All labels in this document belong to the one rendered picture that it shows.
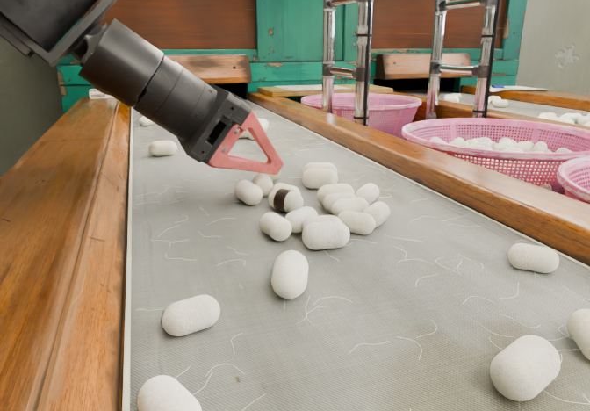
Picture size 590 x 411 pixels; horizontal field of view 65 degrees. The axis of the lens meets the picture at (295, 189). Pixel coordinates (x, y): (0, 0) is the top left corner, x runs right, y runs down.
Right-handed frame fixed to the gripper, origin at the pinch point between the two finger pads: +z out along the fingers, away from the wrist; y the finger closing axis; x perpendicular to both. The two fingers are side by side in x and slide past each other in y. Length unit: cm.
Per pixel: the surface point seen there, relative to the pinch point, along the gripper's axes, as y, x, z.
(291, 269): -21.5, 3.6, -4.3
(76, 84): 82, 14, -20
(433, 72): 39, -33, 34
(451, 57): 75, -53, 59
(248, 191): -4.4, 3.1, -2.5
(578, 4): 159, -158, 161
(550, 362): -32.7, -0.9, 1.9
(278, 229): -13.5, 3.3, -2.3
